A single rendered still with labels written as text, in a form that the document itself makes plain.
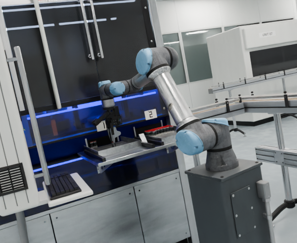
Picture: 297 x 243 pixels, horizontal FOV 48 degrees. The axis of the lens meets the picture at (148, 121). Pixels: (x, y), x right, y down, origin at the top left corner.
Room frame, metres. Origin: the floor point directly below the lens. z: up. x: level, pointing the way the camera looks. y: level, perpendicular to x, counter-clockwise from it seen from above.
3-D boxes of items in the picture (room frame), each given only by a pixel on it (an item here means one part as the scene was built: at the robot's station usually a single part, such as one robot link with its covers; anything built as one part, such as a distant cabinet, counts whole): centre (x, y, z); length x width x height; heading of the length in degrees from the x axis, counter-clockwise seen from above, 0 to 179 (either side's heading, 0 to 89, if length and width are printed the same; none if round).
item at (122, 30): (2.20, 0.06, 1.51); 0.43 x 0.01 x 0.59; 114
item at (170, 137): (2.03, -0.11, 0.90); 0.34 x 0.26 x 0.04; 23
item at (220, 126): (1.49, -0.29, 0.96); 0.13 x 0.12 x 0.14; 126
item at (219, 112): (2.59, -0.45, 0.92); 0.69 x 0.16 x 0.16; 114
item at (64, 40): (2.02, 0.47, 1.51); 0.47 x 0.01 x 0.59; 114
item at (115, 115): (1.96, 0.21, 1.08); 0.09 x 0.08 x 0.12; 113
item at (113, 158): (2.00, 0.07, 0.87); 0.70 x 0.48 x 0.02; 114
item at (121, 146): (2.00, 0.25, 0.90); 0.34 x 0.26 x 0.04; 24
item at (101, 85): (1.95, 0.21, 1.23); 0.09 x 0.08 x 0.11; 36
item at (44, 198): (1.62, 0.51, 0.79); 0.45 x 0.28 x 0.03; 20
